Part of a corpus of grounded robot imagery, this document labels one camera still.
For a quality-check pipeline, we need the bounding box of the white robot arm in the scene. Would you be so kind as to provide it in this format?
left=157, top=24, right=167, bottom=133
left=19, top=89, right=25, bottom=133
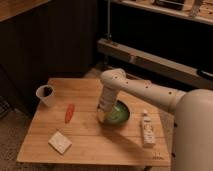
left=98, top=68, right=213, bottom=171

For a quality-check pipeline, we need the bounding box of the orange carrot toy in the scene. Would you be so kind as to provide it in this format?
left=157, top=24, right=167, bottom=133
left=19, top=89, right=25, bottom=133
left=65, top=104, right=75, bottom=124

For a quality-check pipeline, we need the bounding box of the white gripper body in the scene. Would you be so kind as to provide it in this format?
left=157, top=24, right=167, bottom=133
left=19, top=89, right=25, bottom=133
left=98, top=87, right=118, bottom=113

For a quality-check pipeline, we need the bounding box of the white bottle with label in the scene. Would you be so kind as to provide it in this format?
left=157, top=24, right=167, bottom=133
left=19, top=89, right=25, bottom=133
left=141, top=110, right=156, bottom=148

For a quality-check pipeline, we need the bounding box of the wooden low table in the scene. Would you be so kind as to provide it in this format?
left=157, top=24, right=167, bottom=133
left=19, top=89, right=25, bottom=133
left=17, top=78, right=170, bottom=167

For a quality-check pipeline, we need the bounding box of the green ceramic bowl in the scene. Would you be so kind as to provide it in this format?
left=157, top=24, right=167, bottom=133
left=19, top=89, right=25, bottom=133
left=104, top=100, right=130, bottom=125

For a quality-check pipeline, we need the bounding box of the metal vertical pole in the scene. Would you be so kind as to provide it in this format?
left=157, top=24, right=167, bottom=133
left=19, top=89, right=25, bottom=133
left=107, top=0, right=111, bottom=40

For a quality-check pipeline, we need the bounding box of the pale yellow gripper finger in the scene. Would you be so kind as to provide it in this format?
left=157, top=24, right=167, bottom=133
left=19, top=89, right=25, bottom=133
left=97, top=109, right=107, bottom=123

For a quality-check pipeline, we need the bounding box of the white paper cup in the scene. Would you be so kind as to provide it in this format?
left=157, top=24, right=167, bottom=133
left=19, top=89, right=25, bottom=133
left=36, top=85, right=54, bottom=107

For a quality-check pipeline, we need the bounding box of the beige rectangular sponge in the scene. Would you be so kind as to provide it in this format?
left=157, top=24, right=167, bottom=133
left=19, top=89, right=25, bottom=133
left=48, top=131, right=72, bottom=155

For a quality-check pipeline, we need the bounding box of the wooden shelf beam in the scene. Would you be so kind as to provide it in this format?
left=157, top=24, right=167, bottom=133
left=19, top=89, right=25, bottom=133
left=97, top=38, right=213, bottom=89

